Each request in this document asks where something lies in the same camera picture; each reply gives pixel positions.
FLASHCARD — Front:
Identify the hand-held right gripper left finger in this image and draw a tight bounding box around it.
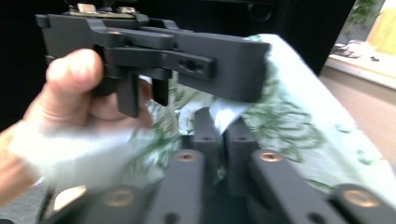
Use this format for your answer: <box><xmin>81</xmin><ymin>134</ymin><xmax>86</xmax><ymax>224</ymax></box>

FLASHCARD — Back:
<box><xmin>191</xmin><ymin>106</ymin><xmax>224</xmax><ymax>190</ymax></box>

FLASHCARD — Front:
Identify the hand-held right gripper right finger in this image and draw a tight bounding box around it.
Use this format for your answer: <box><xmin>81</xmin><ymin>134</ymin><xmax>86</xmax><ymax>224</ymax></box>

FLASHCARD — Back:
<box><xmin>223</xmin><ymin>117</ymin><xmax>261</xmax><ymax>200</ymax></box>

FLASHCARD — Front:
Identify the green printed plastic garbage bag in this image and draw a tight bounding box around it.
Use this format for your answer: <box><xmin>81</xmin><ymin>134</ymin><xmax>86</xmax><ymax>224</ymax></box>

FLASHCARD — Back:
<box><xmin>8</xmin><ymin>33</ymin><xmax>396</xmax><ymax>216</ymax></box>

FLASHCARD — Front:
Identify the beige desk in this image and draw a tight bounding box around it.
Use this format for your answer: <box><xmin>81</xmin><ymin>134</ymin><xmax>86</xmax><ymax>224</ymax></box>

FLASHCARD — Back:
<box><xmin>320</xmin><ymin>40</ymin><xmax>396</xmax><ymax>104</ymax></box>

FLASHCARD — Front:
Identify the green plant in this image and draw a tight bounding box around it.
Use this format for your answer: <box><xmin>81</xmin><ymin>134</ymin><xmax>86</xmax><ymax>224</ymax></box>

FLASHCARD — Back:
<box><xmin>345</xmin><ymin>0</ymin><xmax>386</xmax><ymax>41</ymax></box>

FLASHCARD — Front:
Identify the brown wooden panel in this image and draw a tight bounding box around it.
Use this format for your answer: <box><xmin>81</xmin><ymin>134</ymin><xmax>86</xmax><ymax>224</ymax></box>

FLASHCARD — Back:
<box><xmin>367</xmin><ymin>7</ymin><xmax>396</xmax><ymax>57</ymax></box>

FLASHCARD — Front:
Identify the heap of black cables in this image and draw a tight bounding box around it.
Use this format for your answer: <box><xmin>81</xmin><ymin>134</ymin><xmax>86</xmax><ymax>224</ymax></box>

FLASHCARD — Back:
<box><xmin>331</xmin><ymin>43</ymin><xmax>362</xmax><ymax>59</ymax></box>

